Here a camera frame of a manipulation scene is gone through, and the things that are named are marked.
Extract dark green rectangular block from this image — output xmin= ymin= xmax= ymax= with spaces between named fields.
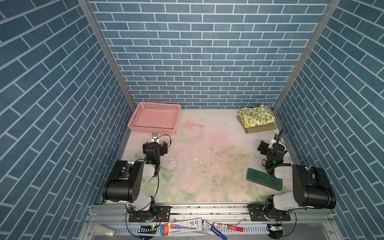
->
xmin=246 ymin=168 xmax=283 ymax=191

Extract beige plastic piece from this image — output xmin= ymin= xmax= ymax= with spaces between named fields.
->
xmin=93 ymin=225 xmax=118 ymax=238

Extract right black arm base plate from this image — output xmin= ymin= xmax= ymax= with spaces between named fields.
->
xmin=246 ymin=204 xmax=291 ymax=222

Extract aluminium front rail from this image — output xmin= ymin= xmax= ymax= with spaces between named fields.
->
xmin=79 ymin=203 xmax=342 ymax=240

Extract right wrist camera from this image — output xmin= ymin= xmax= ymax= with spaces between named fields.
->
xmin=268 ymin=134 xmax=278 ymax=149

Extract lemon print skirt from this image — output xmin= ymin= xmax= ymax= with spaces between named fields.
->
xmin=238 ymin=105 xmax=276 ymax=129

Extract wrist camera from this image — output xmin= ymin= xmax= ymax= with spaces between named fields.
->
xmin=268 ymin=134 xmax=278 ymax=149
xmin=151 ymin=133 xmax=159 ymax=143

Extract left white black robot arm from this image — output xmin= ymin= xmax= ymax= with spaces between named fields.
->
xmin=102 ymin=141 xmax=168 ymax=215

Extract white red blue box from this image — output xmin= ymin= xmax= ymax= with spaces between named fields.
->
xmin=160 ymin=218 xmax=203 ymax=237

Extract blue marker pen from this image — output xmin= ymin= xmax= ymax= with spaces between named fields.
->
xmin=203 ymin=220 xmax=228 ymax=240

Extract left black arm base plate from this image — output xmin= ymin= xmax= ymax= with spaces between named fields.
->
xmin=127 ymin=205 xmax=171 ymax=223

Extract right corner aluminium post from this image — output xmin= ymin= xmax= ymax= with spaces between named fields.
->
xmin=273 ymin=0 xmax=341 ymax=114

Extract corner aluminium post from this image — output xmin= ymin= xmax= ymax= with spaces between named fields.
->
xmin=273 ymin=0 xmax=341 ymax=114
xmin=78 ymin=0 xmax=136 ymax=111

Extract red white marker pen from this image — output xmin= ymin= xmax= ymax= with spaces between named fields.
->
xmin=213 ymin=223 xmax=244 ymax=233

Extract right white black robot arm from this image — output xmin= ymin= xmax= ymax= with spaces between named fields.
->
xmin=258 ymin=140 xmax=337 ymax=214

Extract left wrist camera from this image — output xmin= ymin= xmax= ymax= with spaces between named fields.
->
xmin=151 ymin=133 xmax=159 ymax=143

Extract pink plastic basket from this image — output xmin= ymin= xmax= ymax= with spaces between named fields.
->
xmin=128 ymin=102 xmax=182 ymax=136

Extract left corner aluminium post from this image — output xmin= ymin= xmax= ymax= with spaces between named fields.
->
xmin=78 ymin=0 xmax=136 ymax=111

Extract olive green skirt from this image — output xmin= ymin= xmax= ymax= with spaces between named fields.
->
xmin=236 ymin=116 xmax=277 ymax=134

